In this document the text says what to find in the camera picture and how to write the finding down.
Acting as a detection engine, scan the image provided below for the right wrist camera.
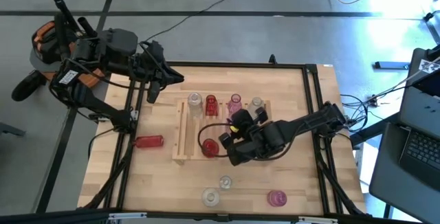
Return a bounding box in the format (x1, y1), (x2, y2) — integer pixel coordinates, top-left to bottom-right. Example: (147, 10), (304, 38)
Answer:
(233, 109), (256, 128)

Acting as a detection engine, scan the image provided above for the wooden slatted shelf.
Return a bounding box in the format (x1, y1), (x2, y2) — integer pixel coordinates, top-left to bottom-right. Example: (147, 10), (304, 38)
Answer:
(170, 99), (273, 166)

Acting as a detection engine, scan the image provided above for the dark grey laptop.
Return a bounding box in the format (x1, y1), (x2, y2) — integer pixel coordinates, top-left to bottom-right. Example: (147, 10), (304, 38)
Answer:
(398, 86), (440, 190)

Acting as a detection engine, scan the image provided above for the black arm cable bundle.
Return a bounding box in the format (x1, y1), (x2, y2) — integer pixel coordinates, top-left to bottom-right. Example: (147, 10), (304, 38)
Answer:
(340, 93), (386, 132)

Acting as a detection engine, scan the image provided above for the pink round wide vase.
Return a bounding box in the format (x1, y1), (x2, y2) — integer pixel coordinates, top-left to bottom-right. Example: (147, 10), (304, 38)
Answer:
(267, 189), (288, 208)

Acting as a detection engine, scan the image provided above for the black vacuum wand tube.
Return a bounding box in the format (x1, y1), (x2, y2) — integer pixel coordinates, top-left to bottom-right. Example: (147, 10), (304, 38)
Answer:
(77, 16), (100, 38)

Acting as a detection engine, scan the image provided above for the grey desk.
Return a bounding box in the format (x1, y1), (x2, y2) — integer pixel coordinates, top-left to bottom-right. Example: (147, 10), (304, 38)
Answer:
(368, 47), (440, 224)

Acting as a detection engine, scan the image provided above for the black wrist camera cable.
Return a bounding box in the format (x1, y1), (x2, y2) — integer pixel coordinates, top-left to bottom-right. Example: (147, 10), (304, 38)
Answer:
(197, 122), (241, 158)

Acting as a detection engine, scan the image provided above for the black aluminium rig frame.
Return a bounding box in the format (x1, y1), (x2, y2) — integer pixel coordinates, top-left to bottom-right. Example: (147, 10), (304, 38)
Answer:
(77, 54), (372, 218)

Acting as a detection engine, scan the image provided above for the grey floor stand leg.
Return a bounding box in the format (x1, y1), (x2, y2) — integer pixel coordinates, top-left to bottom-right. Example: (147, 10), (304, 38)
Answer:
(0, 122), (27, 137)

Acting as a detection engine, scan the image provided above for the small red glass vase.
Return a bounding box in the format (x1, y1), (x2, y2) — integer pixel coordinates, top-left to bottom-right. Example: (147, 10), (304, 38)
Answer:
(205, 94), (220, 117)

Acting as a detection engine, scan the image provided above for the red flared-mouth glass vase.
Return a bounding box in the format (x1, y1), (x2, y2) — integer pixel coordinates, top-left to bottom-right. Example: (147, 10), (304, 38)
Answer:
(201, 138), (220, 159)

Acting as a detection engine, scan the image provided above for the black floor cable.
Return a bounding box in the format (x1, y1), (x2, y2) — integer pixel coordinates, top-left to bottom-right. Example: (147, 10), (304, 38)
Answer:
(144, 0), (267, 43)

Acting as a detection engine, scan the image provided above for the white marker tag paper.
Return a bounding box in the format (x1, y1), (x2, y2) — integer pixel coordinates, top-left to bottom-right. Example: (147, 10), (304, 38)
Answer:
(418, 58), (440, 75)

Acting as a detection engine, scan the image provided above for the pink ribbed narrow-neck vase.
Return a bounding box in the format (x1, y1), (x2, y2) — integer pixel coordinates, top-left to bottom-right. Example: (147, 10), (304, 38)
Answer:
(227, 93), (243, 118)

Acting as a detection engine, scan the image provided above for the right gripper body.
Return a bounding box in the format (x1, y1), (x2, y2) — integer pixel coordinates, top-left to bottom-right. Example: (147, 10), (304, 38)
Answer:
(230, 122), (265, 149)

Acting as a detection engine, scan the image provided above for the black vacuum hose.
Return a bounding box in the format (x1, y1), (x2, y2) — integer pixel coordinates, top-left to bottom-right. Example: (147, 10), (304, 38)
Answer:
(10, 69), (47, 102)

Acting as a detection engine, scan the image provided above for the large clear hammered glass vase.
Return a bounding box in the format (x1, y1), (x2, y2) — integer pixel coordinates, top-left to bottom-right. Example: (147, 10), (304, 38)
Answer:
(201, 188), (221, 208)

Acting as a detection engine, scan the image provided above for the tall red bottle vase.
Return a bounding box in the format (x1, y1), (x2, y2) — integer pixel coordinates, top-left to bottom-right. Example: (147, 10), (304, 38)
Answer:
(133, 135), (165, 150)

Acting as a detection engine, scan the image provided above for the silver metal bracket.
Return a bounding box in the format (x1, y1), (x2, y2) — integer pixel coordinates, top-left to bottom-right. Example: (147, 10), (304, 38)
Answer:
(297, 216), (340, 224)
(108, 212), (148, 220)

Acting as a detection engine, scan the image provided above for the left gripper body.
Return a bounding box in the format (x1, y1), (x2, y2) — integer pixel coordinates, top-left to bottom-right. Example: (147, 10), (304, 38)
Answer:
(137, 40), (169, 82)

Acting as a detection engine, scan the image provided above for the clear diamond-pattern bottle vase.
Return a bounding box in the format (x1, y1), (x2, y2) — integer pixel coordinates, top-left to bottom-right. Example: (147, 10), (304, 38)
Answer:
(187, 92), (204, 119)

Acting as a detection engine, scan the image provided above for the orange shop vacuum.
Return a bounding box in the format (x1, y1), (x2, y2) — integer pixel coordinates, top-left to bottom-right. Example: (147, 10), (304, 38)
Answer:
(29, 19), (107, 87)

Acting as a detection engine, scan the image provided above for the clear ribbed bulbous glass vase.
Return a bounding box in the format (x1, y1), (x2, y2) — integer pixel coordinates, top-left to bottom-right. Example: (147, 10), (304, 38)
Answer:
(248, 96), (265, 115)

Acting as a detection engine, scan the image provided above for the clear fluted cylinder glass vase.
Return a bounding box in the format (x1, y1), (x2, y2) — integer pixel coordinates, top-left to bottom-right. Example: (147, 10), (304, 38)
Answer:
(219, 175), (234, 190)

